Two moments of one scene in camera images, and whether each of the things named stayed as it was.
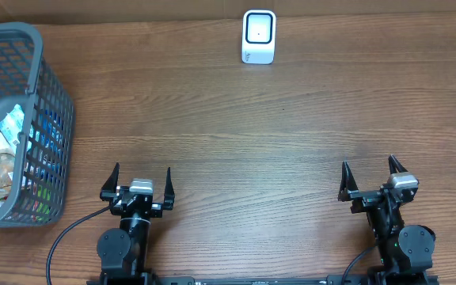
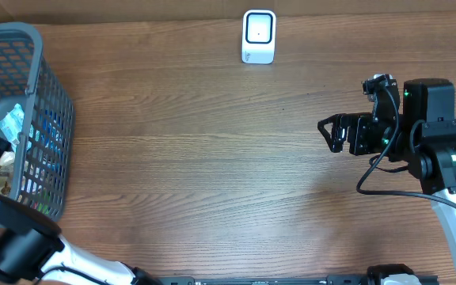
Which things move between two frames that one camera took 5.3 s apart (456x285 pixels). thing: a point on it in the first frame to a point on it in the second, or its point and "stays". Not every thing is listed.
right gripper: x=364 y=199 to x=357 y=123
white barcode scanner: x=258 y=41 stays
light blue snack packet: x=13 y=124 stays
